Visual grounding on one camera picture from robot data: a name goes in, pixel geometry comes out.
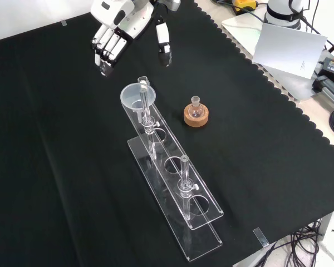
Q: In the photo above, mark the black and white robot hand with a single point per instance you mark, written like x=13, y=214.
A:
x=119, y=16

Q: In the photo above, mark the clear plastic funnel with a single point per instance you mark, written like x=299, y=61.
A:
x=131, y=94

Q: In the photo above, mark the clear acrylic funnel stand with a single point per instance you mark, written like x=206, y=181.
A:
x=181, y=211

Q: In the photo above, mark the clear tape strip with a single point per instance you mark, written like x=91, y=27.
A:
x=64, y=23
x=260, y=236

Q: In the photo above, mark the small round-bottom glass flask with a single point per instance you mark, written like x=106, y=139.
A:
x=196, y=110

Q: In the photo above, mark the yellow stop button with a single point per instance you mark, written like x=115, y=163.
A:
x=245, y=5

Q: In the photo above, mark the black table cloth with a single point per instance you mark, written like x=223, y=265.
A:
x=72, y=155

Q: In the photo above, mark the pale white board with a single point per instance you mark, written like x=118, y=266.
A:
x=289, y=50

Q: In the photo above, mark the grey metal base plate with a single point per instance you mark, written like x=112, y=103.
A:
x=297, y=89

